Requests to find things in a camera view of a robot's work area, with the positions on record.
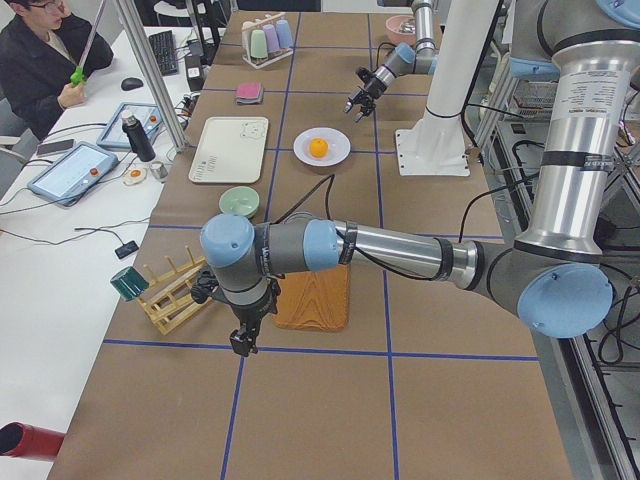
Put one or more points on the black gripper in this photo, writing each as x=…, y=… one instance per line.
x=369, y=87
x=251, y=316

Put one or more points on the white round plate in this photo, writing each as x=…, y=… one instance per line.
x=339, y=146

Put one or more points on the orange fruit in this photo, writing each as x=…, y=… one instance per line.
x=318, y=148

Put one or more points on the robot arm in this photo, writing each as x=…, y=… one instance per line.
x=419, y=58
x=550, y=276

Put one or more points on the wooden tray board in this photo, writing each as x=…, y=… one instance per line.
x=314, y=301

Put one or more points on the cream bear tray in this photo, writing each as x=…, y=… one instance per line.
x=230, y=150

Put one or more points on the wooden dish rack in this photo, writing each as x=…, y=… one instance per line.
x=167, y=300

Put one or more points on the pink bowl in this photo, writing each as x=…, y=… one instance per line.
x=401, y=29

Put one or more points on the pink and grey cloth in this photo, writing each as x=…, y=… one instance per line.
x=249, y=93

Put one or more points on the purple tumbler cup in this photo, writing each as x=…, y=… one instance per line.
x=271, y=37

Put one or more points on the blue tumbler cup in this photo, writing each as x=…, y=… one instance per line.
x=284, y=34

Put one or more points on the green tumbler cup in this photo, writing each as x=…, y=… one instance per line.
x=258, y=47

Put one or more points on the dark green mug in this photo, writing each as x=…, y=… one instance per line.
x=129, y=283

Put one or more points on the mint green bowl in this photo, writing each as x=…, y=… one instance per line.
x=240, y=200

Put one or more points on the small black device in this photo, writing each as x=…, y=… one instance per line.
x=126, y=249

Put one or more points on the small metal cup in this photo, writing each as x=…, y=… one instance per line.
x=158, y=170

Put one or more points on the fried egg toy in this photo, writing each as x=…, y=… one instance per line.
x=134, y=176

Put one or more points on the black keyboard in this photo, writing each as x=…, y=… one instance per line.
x=164, y=52

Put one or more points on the black water bottle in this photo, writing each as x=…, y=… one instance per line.
x=137, y=137

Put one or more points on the black computer mouse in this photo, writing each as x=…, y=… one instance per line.
x=131, y=83

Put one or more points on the teach pendant tablet far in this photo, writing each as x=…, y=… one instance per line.
x=143, y=116

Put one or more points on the teach pendant tablet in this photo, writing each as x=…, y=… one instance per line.
x=67, y=179
x=143, y=116

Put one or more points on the teach pendant tablet near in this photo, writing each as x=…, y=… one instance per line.
x=67, y=179

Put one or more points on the red cylinder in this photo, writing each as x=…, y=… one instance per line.
x=26, y=441

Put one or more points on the smartphone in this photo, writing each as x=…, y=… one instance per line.
x=55, y=147

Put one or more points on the seated person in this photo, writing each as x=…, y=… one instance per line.
x=41, y=47

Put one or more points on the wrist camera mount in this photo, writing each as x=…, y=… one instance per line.
x=204, y=287

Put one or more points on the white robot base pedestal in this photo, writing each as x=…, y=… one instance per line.
x=435, y=146

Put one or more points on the white wire cup rack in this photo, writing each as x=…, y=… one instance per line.
x=248, y=27

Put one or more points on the aluminium frame post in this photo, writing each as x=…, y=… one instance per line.
x=142, y=51

